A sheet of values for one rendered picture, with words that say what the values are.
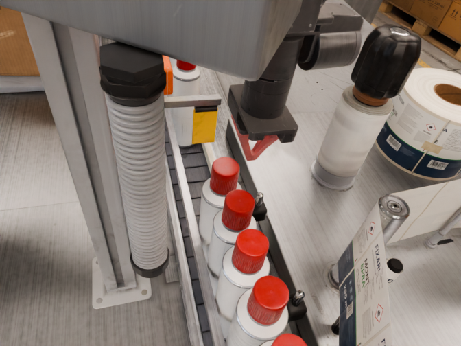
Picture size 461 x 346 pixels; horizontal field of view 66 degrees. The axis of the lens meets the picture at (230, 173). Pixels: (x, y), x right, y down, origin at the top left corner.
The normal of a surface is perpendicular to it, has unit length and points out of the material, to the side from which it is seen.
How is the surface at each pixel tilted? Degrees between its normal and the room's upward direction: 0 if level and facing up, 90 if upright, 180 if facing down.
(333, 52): 77
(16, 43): 90
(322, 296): 0
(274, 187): 0
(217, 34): 90
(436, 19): 90
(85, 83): 90
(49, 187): 0
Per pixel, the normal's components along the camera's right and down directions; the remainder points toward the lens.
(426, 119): -0.74, 0.43
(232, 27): -0.34, 0.66
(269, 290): 0.16, -0.67
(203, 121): 0.25, 0.73
